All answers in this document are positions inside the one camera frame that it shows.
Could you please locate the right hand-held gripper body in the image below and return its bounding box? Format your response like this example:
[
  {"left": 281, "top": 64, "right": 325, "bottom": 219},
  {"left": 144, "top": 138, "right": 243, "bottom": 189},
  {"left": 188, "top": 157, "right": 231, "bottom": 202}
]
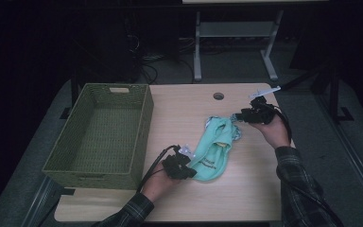
[{"left": 240, "top": 85, "right": 282, "bottom": 125}]

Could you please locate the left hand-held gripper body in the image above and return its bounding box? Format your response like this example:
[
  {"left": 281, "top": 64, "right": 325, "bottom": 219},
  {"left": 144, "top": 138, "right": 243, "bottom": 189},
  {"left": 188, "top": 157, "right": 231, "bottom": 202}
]
[{"left": 161, "top": 144, "right": 194, "bottom": 181}]

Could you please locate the mint green garment striped trim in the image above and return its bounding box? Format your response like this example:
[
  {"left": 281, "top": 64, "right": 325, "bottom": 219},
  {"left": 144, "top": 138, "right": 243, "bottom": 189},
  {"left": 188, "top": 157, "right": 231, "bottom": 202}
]
[{"left": 187, "top": 114, "right": 243, "bottom": 183}]

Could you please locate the green woven basket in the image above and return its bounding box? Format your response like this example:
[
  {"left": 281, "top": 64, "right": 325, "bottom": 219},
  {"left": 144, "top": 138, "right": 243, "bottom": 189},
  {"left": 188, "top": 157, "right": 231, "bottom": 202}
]
[{"left": 41, "top": 82, "right": 155, "bottom": 191}]

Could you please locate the person's right hand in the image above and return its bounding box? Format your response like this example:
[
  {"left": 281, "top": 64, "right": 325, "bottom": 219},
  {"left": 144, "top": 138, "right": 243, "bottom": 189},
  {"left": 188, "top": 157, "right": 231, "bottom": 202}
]
[{"left": 249, "top": 113, "right": 293, "bottom": 150}]

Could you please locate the person's left hand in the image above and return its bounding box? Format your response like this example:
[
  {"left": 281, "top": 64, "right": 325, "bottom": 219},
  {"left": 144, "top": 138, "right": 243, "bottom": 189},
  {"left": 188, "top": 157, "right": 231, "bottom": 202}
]
[{"left": 141, "top": 162, "right": 180, "bottom": 203}]

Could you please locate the black metal stand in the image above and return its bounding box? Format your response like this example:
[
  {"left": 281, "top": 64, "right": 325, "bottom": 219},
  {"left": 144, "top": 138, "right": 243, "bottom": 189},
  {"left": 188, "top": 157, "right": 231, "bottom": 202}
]
[{"left": 280, "top": 61, "right": 354, "bottom": 125}]

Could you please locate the dark computer tower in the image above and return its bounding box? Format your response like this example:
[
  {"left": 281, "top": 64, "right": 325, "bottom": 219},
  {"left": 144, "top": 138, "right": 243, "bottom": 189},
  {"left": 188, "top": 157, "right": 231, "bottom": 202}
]
[{"left": 83, "top": 12, "right": 144, "bottom": 83}]

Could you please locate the left hand-held gripper black cable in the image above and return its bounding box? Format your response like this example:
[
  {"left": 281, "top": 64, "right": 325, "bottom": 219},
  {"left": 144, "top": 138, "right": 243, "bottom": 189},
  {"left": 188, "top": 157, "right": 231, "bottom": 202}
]
[{"left": 136, "top": 144, "right": 182, "bottom": 194}]

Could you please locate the hand-held gripper black cable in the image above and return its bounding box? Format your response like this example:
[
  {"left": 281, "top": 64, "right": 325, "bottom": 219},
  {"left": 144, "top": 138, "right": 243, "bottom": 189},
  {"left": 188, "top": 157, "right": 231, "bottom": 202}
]
[
  {"left": 266, "top": 102, "right": 344, "bottom": 227},
  {"left": 136, "top": 144, "right": 182, "bottom": 194}
]

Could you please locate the right hand-held gripper black cable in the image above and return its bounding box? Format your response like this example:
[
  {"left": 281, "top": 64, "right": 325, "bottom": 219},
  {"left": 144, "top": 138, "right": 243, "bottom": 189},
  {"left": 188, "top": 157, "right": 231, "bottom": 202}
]
[{"left": 266, "top": 102, "right": 344, "bottom": 227}]

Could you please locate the white metal table frame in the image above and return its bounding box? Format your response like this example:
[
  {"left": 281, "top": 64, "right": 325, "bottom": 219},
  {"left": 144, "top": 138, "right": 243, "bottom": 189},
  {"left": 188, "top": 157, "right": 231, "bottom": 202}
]
[{"left": 192, "top": 9, "right": 285, "bottom": 82}]

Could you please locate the bundle of floor cables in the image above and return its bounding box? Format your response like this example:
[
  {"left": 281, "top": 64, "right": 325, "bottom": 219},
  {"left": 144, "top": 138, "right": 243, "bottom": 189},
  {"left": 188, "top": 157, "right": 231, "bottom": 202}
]
[{"left": 137, "top": 54, "right": 195, "bottom": 85}]

